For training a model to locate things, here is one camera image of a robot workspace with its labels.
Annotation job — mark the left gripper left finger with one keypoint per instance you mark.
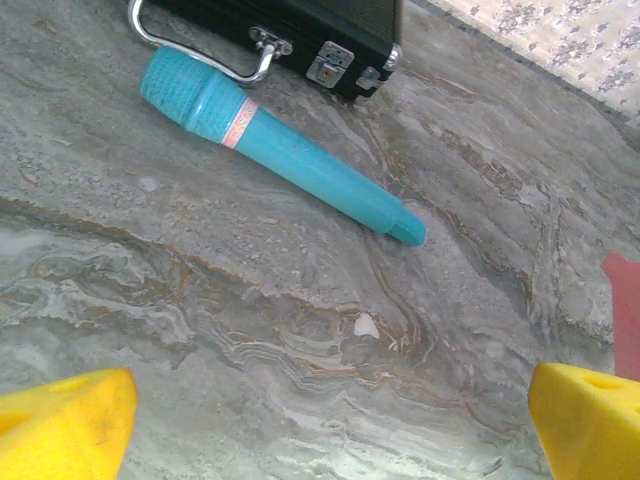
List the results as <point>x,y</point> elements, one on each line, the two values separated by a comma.
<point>65,430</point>

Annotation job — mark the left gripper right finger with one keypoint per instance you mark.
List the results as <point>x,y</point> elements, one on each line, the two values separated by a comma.
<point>595,430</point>

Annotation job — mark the pink square paper sheet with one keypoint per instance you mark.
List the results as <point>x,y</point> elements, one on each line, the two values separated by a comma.
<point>627,320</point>

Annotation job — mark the teal marker pen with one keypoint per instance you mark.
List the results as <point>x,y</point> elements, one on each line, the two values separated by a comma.
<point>280,150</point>

